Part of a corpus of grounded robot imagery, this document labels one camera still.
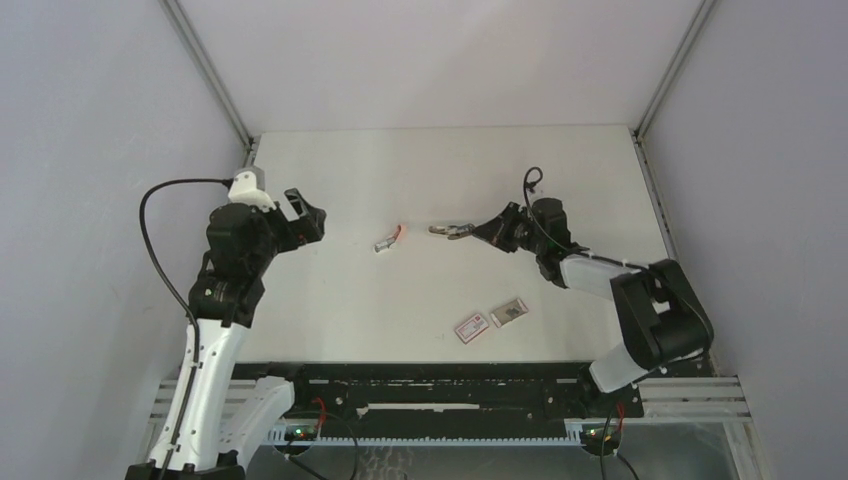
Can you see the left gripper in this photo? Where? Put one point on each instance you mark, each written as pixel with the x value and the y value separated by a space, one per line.
pixel 310 231

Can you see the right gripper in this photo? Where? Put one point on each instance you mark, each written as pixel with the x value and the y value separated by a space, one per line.
pixel 496 230

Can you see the staple box tray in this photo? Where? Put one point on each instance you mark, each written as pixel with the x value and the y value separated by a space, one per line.
pixel 508 312

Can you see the red white staple box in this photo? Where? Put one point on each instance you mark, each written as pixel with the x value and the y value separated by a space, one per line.
pixel 471 328

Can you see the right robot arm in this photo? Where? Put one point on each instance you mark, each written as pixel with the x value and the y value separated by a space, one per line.
pixel 660 318

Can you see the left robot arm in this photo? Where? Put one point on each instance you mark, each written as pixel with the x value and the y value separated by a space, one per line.
pixel 194 442

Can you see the left circuit board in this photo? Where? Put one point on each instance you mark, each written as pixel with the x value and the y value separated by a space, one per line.
pixel 300 434

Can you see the circuit board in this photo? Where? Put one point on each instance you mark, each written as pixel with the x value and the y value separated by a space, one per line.
pixel 300 434
pixel 594 436

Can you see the right circuit board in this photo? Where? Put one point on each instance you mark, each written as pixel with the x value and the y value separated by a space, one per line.
pixel 594 436

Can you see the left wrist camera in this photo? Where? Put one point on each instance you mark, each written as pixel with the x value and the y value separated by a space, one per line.
pixel 248 188

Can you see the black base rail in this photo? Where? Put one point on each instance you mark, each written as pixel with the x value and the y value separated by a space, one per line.
pixel 480 399

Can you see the white slotted cable duct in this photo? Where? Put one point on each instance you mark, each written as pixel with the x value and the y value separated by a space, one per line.
pixel 569 435

